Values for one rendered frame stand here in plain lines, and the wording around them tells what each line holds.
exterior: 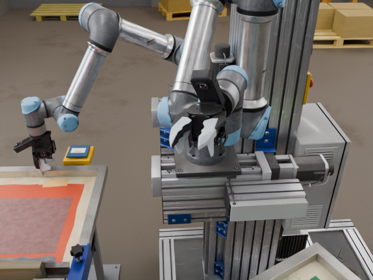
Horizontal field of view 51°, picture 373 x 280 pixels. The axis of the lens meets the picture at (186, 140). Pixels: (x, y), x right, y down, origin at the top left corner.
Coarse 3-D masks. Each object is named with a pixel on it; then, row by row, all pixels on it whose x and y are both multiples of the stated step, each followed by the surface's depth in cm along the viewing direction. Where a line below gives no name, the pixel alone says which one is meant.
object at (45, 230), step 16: (48, 192) 169; (64, 192) 169; (80, 192) 169; (32, 208) 160; (48, 208) 160; (64, 208) 160; (32, 224) 153; (48, 224) 153; (64, 224) 153; (16, 240) 146; (32, 240) 146; (48, 240) 146; (64, 240) 146; (16, 256) 140; (32, 256) 140
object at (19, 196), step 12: (0, 192) 169; (12, 192) 169; (24, 192) 169; (0, 204) 162; (12, 204) 162; (24, 204) 162; (0, 216) 157; (12, 216) 157; (0, 228) 151; (12, 228) 151; (0, 240) 146; (12, 240) 146; (0, 252) 141
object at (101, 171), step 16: (0, 176) 177; (16, 176) 177; (32, 176) 177; (48, 176) 177; (64, 176) 178; (80, 176) 178; (96, 176) 172; (96, 192) 163; (96, 208) 155; (80, 240) 142
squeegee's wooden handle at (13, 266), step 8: (0, 264) 124; (8, 264) 124; (16, 264) 124; (24, 264) 124; (32, 264) 124; (40, 264) 124; (0, 272) 124; (8, 272) 124; (16, 272) 124; (24, 272) 124; (32, 272) 124; (40, 272) 124
